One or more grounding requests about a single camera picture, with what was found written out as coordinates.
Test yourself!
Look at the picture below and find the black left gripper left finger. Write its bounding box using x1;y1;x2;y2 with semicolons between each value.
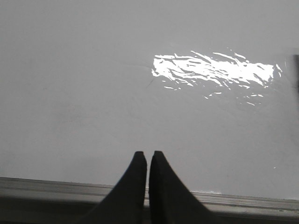
79;151;147;224

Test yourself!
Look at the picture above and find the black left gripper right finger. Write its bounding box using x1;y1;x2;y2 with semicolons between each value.
149;151;217;224

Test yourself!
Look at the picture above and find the white whiteboard with metal frame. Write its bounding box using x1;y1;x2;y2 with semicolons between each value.
0;0;299;219

